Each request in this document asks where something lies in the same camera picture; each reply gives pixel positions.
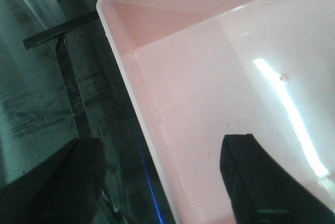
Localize black tape strips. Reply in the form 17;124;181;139
23;10;98;138

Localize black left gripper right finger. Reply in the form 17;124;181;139
220;134;334;223

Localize pink plastic bin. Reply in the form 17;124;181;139
96;0;334;223

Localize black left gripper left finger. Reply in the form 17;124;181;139
1;138;106;223

